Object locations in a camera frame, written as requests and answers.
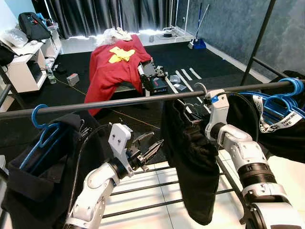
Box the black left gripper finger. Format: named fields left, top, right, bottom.
left=142, top=139, right=165, bottom=164
left=132, top=132, right=154, bottom=149

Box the dark grey clothes hanger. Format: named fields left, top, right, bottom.
left=183, top=82, right=211, bottom=125

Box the black white-print garment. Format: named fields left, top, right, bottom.
left=161, top=98, right=221, bottom=226

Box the blue plastic hanger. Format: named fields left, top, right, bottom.
left=248, top=94, right=305, bottom=125
left=19, top=104, right=65, bottom=170
left=237, top=77, right=305, bottom=121

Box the black metal clothes rack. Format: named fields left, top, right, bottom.
left=0, top=0, right=305, bottom=229

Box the black floor mat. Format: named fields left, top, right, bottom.
left=0, top=41, right=286, bottom=165

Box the blue head mop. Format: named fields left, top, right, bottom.
left=188, top=2, right=211, bottom=50

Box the red cloth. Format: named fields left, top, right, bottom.
left=84, top=34, right=154, bottom=116

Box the black shorts white waistband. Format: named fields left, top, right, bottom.
left=228, top=92, right=305, bottom=164

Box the yellow cloth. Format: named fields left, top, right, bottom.
left=108, top=46, right=137, bottom=64

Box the small grey box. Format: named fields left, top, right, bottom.
left=66, top=73, right=81, bottom=87

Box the plain black t-shirt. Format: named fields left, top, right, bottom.
left=0, top=112, right=113, bottom=229

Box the white plastic bag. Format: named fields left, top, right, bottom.
left=97, top=27, right=133, bottom=46

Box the dark curtain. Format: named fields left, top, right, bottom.
left=33, top=0, right=192, bottom=39

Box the low white shelf unit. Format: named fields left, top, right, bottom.
left=4, top=35, right=63, bottom=94

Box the black bag red detail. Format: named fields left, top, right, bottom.
left=18, top=11, right=52, bottom=42

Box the black backpack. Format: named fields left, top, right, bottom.
left=0, top=44, right=15, bottom=68

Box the white plastic pack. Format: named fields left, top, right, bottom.
left=0, top=27, right=30, bottom=48

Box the thin yellow cord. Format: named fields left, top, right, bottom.
left=61, top=78, right=163, bottom=131

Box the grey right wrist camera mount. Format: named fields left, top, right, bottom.
left=205, top=89, right=230, bottom=137

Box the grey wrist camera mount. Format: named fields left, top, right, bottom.
left=205, top=89, right=230, bottom=137
left=108, top=123, right=133, bottom=178

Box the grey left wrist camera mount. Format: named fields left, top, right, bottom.
left=108, top=123, right=133, bottom=178

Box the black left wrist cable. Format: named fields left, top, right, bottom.
left=71, top=123, right=113, bottom=213

